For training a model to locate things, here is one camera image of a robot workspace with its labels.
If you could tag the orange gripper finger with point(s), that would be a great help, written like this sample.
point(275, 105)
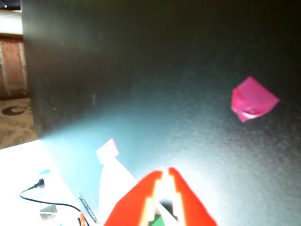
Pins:
point(131, 204)
point(190, 207)

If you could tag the white numbered grid paper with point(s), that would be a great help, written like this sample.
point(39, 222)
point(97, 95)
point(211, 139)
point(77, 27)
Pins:
point(113, 188)

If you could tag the green cube with circle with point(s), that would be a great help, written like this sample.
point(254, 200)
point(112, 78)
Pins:
point(158, 221)

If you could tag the black perforated strip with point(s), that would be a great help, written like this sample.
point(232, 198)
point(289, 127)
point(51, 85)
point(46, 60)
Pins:
point(88, 208)

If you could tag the orange bar clamp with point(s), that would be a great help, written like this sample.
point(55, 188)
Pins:
point(81, 220)

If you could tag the purple tape strip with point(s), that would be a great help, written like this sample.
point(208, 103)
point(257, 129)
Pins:
point(107, 150)

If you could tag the small grey box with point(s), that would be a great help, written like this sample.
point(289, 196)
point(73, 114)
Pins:
point(48, 212)

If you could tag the crumpled magenta tape piece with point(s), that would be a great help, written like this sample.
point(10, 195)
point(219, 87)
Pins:
point(254, 99)

